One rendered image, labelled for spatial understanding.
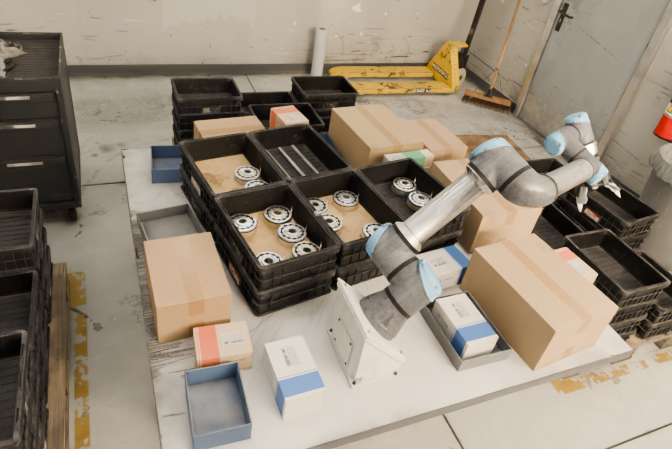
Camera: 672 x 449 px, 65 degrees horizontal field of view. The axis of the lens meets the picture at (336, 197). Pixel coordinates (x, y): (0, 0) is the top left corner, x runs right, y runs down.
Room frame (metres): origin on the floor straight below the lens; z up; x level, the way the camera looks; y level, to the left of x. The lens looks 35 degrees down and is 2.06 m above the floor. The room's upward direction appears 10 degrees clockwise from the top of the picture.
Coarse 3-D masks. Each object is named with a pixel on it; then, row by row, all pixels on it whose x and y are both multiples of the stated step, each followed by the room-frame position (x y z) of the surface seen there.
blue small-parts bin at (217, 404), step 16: (208, 368) 0.91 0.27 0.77; (224, 368) 0.93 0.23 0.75; (192, 384) 0.89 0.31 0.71; (208, 384) 0.90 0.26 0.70; (224, 384) 0.91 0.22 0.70; (240, 384) 0.89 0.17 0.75; (192, 400) 0.84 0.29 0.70; (208, 400) 0.85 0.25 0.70; (224, 400) 0.86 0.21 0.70; (240, 400) 0.87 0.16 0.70; (192, 416) 0.80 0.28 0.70; (208, 416) 0.80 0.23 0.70; (224, 416) 0.81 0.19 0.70; (240, 416) 0.82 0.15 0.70; (192, 432) 0.72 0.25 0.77; (208, 432) 0.76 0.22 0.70; (224, 432) 0.74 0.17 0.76; (240, 432) 0.75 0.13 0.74; (208, 448) 0.72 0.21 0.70
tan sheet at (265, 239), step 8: (256, 216) 1.54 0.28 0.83; (264, 224) 1.50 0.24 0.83; (256, 232) 1.45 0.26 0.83; (264, 232) 1.46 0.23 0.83; (272, 232) 1.47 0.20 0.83; (248, 240) 1.40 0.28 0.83; (256, 240) 1.41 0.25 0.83; (264, 240) 1.42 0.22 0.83; (272, 240) 1.42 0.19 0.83; (256, 248) 1.37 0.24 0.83; (264, 248) 1.37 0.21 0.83; (272, 248) 1.38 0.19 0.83; (280, 248) 1.39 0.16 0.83; (288, 248) 1.40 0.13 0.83; (288, 256) 1.36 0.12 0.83
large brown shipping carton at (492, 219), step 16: (464, 160) 2.13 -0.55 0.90; (448, 176) 1.96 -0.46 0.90; (496, 192) 1.90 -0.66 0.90; (480, 208) 1.76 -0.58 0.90; (496, 208) 1.78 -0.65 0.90; (512, 208) 1.80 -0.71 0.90; (528, 208) 1.83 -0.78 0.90; (464, 224) 1.78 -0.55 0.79; (480, 224) 1.71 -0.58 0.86; (496, 224) 1.75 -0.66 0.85; (512, 224) 1.79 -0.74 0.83; (528, 224) 1.83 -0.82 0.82; (464, 240) 1.76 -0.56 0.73; (480, 240) 1.73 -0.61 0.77; (496, 240) 1.77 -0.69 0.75
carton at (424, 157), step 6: (420, 150) 2.18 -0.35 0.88; (426, 150) 2.19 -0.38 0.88; (384, 156) 2.08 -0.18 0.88; (390, 156) 2.08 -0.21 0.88; (396, 156) 2.09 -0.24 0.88; (402, 156) 2.10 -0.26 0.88; (408, 156) 2.11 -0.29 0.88; (414, 156) 2.12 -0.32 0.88; (420, 156) 2.13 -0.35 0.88; (426, 156) 2.14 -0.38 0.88; (432, 156) 2.15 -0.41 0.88; (420, 162) 2.12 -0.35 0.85; (426, 162) 2.14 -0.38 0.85
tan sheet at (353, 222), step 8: (328, 200) 1.73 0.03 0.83; (328, 208) 1.67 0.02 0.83; (360, 208) 1.71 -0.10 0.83; (344, 216) 1.64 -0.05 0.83; (352, 216) 1.65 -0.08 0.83; (360, 216) 1.66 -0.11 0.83; (368, 216) 1.67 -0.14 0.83; (344, 224) 1.59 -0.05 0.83; (352, 224) 1.60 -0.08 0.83; (360, 224) 1.61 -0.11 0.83; (344, 232) 1.54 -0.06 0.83; (352, 232) 1.55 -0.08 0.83; (360, 232) 1.56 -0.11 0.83; (344, 240) 1.50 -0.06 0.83; (352, 240) 1.50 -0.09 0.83
